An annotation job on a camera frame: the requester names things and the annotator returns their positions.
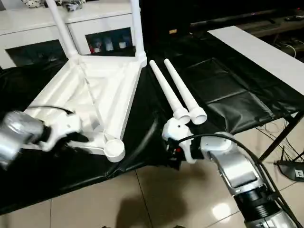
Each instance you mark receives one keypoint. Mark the small yellow label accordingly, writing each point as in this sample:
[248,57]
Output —
[173,31]

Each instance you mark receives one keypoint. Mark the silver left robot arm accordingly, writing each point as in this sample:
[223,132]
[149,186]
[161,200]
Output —
[19,135]

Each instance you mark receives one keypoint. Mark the black floor device with label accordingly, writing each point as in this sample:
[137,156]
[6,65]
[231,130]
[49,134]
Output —
[291,171]

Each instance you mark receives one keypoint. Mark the white cabinet with glass doors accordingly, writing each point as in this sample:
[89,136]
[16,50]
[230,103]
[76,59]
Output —
[31,21]

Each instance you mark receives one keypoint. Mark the white plastic table top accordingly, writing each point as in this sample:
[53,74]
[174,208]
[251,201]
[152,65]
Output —
[111,95]

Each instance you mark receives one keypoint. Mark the white flat board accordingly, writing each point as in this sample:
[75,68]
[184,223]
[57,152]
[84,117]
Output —
[261,54]

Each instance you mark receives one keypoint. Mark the floral patterned pot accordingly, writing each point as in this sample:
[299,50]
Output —
[33,2]

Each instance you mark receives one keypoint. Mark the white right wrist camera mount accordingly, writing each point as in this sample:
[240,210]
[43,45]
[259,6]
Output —
[177,129]

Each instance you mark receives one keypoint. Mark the black tripod leg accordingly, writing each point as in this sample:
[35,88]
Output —
[280,136]

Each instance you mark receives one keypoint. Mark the white plastic table leg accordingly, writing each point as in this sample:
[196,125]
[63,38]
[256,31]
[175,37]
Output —
[166,90]
[62,31]
[183,90]
[138,31]

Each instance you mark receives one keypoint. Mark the black work mat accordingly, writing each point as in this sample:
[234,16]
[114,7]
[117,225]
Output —
[225,83]

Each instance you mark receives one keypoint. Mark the black tangled bundle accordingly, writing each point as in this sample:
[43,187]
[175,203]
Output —
[72,5]

